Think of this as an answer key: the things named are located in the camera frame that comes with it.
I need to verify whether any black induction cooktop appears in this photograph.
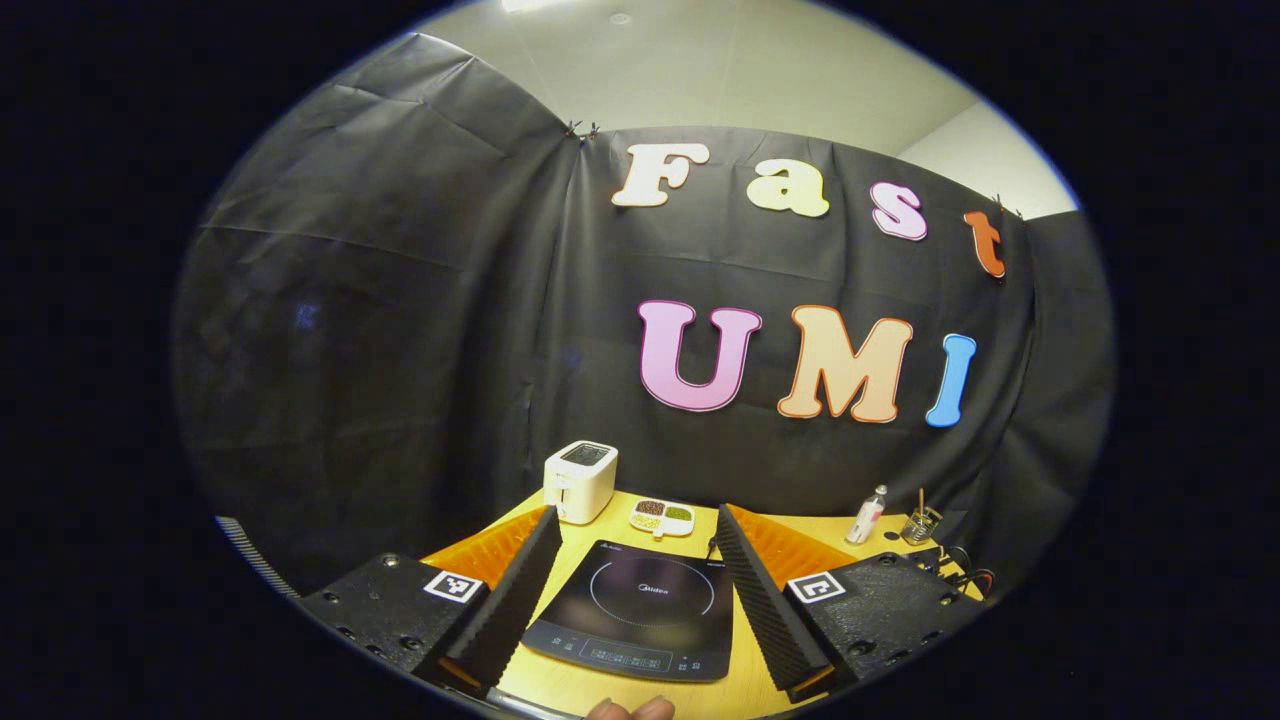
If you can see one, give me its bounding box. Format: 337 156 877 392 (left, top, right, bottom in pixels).
521 539 737 684

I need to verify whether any small glass jar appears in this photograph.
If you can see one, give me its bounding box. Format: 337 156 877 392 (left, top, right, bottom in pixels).
899 506 944 547

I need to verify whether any small clear bottle white label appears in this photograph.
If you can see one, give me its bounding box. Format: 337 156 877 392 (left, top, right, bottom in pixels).
845 485 889 547

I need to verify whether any white toaster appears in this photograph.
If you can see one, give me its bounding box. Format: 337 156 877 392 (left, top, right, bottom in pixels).
543 440 619 526

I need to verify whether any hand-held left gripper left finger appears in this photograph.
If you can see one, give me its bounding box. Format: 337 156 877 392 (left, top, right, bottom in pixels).
298 504 564 701

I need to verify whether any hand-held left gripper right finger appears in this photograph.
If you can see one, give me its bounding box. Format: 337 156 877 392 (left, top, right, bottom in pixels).
714 503 988 705

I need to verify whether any white divided dish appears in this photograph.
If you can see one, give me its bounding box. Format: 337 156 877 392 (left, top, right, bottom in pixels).
628 497 697 539

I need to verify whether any grey striped strip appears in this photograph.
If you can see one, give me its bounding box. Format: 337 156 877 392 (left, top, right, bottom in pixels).
214 514 302 602

